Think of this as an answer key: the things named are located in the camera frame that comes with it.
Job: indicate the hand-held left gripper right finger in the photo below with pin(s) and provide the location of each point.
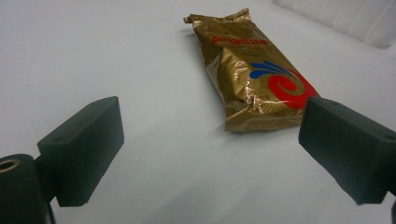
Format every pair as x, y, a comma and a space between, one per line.
348, 146

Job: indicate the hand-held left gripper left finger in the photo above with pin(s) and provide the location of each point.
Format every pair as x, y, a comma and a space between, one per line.
81, 149

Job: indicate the gold foil packet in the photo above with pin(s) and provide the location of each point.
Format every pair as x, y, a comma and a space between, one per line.
249, 74

